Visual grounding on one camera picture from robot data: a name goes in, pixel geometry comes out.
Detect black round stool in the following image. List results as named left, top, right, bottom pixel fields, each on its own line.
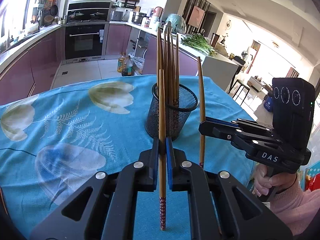
left=232, top=79, right=251, bottom=106

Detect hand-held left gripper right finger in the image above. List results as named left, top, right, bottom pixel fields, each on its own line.
left=165, top=137, right=293, bottom=240

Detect person's right hand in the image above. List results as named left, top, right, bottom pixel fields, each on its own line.
left=252, top=164, right=298, bottom=203

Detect person's right forearm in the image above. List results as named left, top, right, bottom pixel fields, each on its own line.
left=269, top=177, right=320, bottom=236

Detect clear plastic bag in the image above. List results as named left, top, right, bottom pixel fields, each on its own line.
left=131, top=56, right=146, bottom=74

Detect blue floral tablecloth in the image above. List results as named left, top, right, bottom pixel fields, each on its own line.
left=0, top=74, right=258, bottom=240

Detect black mesh utensil holder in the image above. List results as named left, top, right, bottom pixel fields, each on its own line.
left=145, top=82, right=199, bottom=142

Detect silver metal box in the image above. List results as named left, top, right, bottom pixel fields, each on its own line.
left=110, top=10, right=124, bottom=22

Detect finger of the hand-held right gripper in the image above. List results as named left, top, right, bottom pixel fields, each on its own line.
left=206, top=117, right=273, bottom=133
left=199, top=121, right=282, bottom=151

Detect wooden chopstick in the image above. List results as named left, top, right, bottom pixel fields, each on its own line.
left=156, top=27, right=162, bottom=98
left=167, top=27, right=174, bottom=105
left=163, top=31, right=169, bottom=103
left=158, top=69, right=167, bottom=231
left=196, top=56, right=206, bottom=168

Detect framed wall picture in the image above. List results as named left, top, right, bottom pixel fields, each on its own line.
left=187, top=5, right=204, bottom=28

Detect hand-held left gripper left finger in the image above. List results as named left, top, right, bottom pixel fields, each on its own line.
left=30, top=137, right=160, bottom=240

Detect kitchen window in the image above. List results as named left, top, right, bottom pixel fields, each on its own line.
left=0, top=0, right=36, bottom=38

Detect black range hood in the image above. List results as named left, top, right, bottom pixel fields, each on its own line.
left=67, top=2, right=111, bottom=22

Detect steel cooking pot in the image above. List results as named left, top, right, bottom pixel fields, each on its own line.
left=131, top=12, right=147, bottom=25

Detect dark oil bottle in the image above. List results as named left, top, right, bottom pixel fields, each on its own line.
left=122, top=55, right=133, bottom=77

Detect pink lower kitchen cabinets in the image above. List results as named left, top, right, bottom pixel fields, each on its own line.
left=0, top=26, right=63, bottom=105
left=106, top=24, right=206, bottom=77

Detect yellow oil bottle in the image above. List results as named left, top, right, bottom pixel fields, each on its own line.
left=117, top=52, right=127, bottom=73

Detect bunch of green vegetables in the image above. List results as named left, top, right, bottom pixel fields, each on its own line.
left=180, top=34, right=218, bottom=56

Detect black built-in oven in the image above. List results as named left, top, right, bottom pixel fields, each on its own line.
left=64, top=24, right=107, bottom=61

